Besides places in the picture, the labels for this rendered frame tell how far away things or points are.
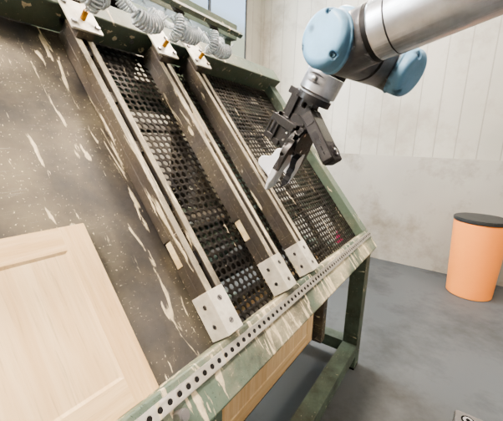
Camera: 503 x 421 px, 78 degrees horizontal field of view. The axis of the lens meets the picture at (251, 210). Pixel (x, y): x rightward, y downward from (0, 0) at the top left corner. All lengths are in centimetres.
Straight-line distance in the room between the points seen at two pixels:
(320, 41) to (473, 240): 318
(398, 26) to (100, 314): 72
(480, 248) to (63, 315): 331
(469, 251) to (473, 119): 138
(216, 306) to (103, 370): 29
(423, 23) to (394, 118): 373
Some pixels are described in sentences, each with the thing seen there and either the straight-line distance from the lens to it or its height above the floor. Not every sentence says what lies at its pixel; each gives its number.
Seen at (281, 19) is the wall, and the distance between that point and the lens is 499.
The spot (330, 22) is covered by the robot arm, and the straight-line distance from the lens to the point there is 47.
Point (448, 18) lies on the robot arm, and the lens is 43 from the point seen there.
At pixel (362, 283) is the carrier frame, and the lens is 204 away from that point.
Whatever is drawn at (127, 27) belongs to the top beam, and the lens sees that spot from 140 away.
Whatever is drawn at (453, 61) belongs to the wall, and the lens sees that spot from 416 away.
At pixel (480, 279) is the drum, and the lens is 365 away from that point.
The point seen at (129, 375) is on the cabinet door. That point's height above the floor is 93.
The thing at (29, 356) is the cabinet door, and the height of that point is 103.
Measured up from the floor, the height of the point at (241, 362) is 86.
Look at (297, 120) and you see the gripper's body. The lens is 67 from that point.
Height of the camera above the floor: 141
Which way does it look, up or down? 12 degrees down
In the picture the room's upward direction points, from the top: 2 degrees clockwise
